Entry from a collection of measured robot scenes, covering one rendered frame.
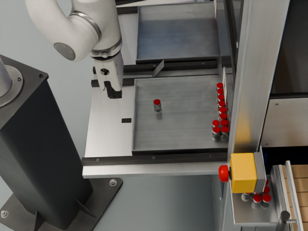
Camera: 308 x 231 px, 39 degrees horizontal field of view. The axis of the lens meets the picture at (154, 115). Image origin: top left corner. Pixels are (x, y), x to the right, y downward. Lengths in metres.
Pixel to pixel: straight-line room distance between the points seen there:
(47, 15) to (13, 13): 2.42
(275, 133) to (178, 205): 1.15
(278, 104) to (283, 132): 0.11
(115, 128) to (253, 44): 0.61
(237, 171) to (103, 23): 0.45
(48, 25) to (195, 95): 0.64
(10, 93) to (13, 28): 1.65
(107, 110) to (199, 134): 0.29
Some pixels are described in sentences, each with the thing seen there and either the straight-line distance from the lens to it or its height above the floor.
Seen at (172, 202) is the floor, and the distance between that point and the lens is 2.13.
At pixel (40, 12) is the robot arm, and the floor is 1.42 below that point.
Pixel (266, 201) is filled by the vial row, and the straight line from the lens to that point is 1.12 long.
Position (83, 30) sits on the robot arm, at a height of 1.38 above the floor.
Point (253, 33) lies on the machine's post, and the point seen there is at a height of 1.39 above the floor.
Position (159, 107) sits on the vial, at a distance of 1.28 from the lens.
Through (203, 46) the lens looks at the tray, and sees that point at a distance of 1.48.
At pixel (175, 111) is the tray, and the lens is 1.30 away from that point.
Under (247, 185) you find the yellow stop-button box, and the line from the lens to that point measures 1.05.
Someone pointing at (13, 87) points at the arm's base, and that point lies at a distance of 1.50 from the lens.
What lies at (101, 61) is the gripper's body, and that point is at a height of 1.25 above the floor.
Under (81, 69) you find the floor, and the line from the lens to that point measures 2.69.
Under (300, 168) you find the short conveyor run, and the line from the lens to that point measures 1.17.
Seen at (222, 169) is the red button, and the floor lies 1.01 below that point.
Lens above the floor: 1.93
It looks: 54 degrees down
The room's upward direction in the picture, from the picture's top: 8 degrees counter-clockwise
